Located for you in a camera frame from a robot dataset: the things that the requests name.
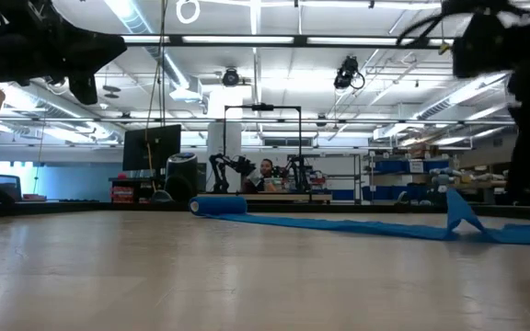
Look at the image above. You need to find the grey metal shelf rack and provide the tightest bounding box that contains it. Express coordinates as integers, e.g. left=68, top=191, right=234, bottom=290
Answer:
left=365, top=153, right=455, bottom=204

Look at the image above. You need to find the wide blue storage bin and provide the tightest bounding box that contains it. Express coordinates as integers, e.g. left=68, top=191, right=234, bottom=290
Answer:
left=361, top=184, right=432, bottom=202

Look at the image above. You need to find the black aluminium table frame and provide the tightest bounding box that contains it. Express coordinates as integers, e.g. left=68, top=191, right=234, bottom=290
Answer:
left=0, top=200, right=530, bottom=223

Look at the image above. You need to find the white cable ring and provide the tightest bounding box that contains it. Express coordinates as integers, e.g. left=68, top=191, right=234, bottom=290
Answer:
left=175, top=0, right=202, bottom=26

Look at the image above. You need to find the black camera with looped cable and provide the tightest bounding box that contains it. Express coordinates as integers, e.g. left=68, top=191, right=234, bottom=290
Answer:
left=333, top=55, right=366, bottom=91

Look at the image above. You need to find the black computer monitor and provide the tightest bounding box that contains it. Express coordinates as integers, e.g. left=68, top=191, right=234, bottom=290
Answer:
left=122, top=124, right=183, bottom=173

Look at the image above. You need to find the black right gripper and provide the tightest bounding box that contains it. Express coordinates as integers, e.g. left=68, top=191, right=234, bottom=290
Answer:
left=451, top=4, right=530, bottom=204

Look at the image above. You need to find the round black overhead camera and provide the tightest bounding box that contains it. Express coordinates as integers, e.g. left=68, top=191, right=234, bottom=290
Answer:
left=221, top=67, right=241, bottom=88

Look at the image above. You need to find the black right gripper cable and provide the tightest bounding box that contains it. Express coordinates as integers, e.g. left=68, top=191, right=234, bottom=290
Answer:
left=397, top=12, right=455, bottom=50

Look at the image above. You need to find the person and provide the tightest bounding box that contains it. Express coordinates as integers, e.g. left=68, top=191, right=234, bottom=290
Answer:
left=242, top=158, right=278, bottom=193

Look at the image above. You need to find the blue elastic bandage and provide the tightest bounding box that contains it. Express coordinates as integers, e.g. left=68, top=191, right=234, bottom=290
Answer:
left=188, top=188, right=530, bottom=247

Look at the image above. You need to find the red box stack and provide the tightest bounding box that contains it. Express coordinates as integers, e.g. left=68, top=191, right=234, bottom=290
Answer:
left=109, top=185, right=136, bottom=205

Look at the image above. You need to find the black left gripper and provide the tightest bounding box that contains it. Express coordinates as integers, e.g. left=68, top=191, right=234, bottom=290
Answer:
left=0, top=27, right=128, bottom=106

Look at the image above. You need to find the wooden background table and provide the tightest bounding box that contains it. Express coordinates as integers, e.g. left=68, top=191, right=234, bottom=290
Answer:
left=195, top=192, right=334, bottom=205

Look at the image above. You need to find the black overhead bar with lights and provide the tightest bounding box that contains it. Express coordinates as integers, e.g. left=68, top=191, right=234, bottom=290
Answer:
left=120, top=32, right=455, bottom=51

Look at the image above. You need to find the thin black background rig frame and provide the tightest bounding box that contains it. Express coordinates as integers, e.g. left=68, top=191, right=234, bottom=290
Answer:
left=222, top=103, right=304, bottom=194

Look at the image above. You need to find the black low cabinet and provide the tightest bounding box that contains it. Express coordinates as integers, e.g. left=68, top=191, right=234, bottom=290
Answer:
left=108, top=176, right=167, bottom=205

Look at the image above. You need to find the hanging black cable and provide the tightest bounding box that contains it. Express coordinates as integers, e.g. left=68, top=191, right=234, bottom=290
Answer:
left=144, top=0, right=168, bottom=194

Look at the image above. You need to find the wooden workbench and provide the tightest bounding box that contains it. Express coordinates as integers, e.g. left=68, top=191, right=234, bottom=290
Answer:
left=448, top=177, right=514, bottom=206

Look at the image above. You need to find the white ceiling unit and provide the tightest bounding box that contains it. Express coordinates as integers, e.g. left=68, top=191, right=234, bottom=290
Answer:
left=168, top=75, right=204, bottom=103

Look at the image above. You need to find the grey wire shelf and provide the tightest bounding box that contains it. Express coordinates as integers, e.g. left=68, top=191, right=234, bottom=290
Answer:
left=311, top=153, right=364, bottom=204

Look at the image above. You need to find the white building column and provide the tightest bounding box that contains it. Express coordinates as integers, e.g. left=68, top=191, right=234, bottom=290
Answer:
left=205, top=86, right=244, bottom=194

